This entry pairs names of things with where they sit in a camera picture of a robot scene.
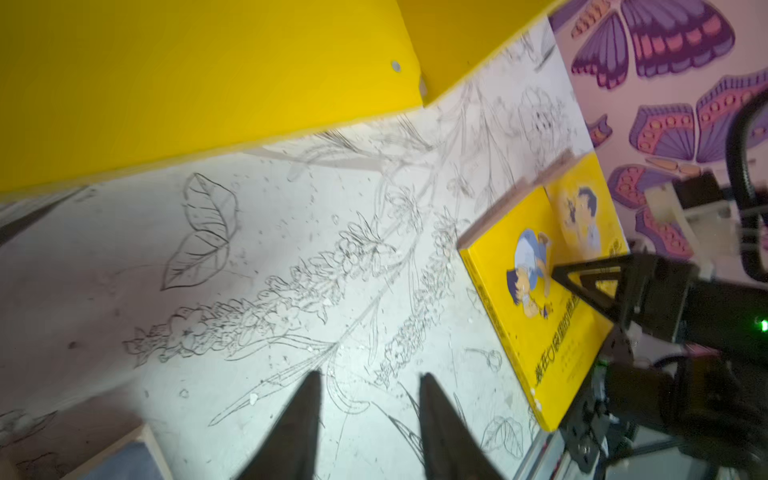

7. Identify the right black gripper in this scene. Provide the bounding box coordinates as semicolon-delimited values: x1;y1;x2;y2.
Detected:
551;254;767;360

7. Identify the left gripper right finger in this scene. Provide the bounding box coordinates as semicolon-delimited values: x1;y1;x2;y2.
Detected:
418;373;502;480

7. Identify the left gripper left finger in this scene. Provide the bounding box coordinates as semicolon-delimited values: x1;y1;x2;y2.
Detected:
238;370;322;480

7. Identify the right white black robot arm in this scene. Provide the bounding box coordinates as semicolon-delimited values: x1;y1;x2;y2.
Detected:
553;93;767;479

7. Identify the yellow cartoon book right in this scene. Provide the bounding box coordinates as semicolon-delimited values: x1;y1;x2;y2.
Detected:
536;150;629;261

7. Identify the yellow cartoon book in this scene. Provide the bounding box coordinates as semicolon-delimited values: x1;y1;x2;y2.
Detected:
536;150;629;261
457;186;611;431

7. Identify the yellow cartoon book left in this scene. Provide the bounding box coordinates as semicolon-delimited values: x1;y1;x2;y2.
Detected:
457;186;611;431

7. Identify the navy book yellow label top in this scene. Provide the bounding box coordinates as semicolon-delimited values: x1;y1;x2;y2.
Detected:
64;424;173;480

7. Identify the yellow wooden bookshelf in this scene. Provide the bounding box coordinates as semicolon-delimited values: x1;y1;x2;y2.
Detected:
1;1;555;200

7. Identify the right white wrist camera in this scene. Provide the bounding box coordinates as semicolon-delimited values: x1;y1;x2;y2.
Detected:
644;171;739;279

